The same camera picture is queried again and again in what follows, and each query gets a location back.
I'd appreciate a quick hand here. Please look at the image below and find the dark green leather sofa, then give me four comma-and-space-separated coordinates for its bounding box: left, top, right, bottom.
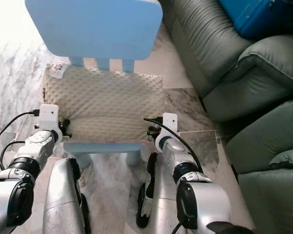
159, 0, 293, 234

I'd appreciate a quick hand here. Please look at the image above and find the silver right robot leg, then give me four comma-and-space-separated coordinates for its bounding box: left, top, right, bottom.
136, 152, 186, 234

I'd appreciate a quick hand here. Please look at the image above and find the silver left robot leg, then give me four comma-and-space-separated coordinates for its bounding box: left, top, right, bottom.
42, 157, 91, 234

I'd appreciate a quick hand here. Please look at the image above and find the beige dimpled pillow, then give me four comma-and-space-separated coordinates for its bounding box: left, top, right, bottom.
43, 62, 167, 143

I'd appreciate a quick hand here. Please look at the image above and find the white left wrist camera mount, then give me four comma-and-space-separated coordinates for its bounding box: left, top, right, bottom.
38, 104, 60, 132

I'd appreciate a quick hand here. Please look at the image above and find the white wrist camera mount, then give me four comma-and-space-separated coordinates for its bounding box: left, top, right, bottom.
38, 104, 60, 132
161, 113, 178, 138

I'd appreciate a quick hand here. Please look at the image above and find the blue hard suitcase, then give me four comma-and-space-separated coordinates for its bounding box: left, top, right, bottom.
219, 0, 293, 40

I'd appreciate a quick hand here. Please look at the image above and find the silver robot leg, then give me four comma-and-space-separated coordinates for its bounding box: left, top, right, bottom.
42, 157, 91, 234
136, 152, 186, 234

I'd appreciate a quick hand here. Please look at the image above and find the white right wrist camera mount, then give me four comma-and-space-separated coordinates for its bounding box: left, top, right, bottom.
161, 113, 178, 138

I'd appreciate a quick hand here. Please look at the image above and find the light blue child chair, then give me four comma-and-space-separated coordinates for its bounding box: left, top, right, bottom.
24, 0, 164, 169

